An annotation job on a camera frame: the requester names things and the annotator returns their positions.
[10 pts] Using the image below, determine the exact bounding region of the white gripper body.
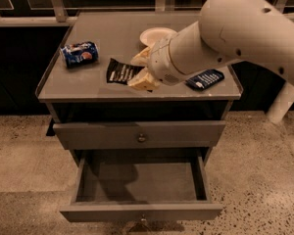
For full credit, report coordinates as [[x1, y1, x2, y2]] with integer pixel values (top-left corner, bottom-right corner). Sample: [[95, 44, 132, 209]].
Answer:
[[148, 36, 186, 86]]

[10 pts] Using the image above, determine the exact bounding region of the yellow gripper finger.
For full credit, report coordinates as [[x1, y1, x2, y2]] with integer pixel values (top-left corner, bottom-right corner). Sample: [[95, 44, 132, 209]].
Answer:
[[127, 68, 161, 90], [130, 47, 151, 67]]

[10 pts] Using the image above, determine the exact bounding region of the black rxbar chocolate packet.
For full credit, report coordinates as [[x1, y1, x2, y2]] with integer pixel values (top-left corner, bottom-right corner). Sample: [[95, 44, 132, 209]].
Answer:
[[106, 59, 143, 85]]

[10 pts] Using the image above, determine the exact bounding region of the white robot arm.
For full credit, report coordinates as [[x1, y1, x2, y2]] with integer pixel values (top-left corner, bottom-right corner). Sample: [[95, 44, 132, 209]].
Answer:
[[128, 0, 294, 123]]

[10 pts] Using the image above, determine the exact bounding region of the grey drawer cabinet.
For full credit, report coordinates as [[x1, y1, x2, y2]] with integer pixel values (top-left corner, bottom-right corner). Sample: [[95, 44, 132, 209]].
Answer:
[[36, 12, 242, 160]]

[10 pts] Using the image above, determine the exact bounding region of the brass top drawer knob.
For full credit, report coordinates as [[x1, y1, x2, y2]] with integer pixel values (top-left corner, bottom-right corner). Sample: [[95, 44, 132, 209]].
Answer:
[[137, 133, 146, 143]]

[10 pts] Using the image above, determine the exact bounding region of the brass drawer knob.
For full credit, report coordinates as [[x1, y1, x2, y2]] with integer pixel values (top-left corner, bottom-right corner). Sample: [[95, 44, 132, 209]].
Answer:
[[139, 214, 147, 223], [137, 133, 146, 143]]

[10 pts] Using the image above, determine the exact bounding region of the closed grey top drawer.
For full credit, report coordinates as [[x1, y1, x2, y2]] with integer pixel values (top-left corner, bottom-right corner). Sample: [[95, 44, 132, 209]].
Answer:
[[54, 120, 225, 150]]

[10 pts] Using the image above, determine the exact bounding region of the open grey middle drawer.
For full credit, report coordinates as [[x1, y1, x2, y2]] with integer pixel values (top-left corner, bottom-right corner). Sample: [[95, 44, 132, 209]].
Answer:
[[60, 152, 222, 222]]

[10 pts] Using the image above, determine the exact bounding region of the brass middle drawer knob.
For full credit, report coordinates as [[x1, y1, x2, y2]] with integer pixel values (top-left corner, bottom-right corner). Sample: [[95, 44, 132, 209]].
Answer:
[[139, 214, 147, 223]]

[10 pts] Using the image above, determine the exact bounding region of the white bowl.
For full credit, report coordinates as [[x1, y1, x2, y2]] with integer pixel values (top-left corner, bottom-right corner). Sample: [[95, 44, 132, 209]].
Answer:
[[139, 27, 175, 47]]

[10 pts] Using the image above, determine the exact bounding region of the blue snack bar packet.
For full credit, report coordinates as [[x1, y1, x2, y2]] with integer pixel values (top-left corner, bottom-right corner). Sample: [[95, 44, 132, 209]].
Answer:
[[185, 70, 224, 90]]

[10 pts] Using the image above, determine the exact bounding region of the blue pepsi can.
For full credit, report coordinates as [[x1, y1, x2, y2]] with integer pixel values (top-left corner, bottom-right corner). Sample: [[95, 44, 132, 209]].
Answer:
[[60, 41, 99, 69]]

